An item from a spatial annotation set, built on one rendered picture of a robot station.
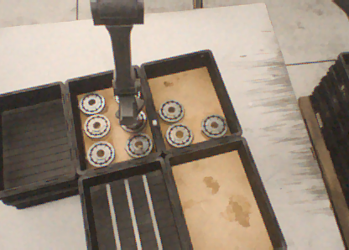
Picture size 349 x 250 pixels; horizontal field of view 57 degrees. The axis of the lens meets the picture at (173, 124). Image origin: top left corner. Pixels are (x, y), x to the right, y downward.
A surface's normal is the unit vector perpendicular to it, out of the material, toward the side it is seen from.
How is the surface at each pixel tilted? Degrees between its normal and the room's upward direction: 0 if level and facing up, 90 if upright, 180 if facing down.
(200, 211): 0
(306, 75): 0
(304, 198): 0
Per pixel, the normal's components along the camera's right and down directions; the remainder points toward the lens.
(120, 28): 0.11, 0.94
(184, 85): 0.00, -0.43
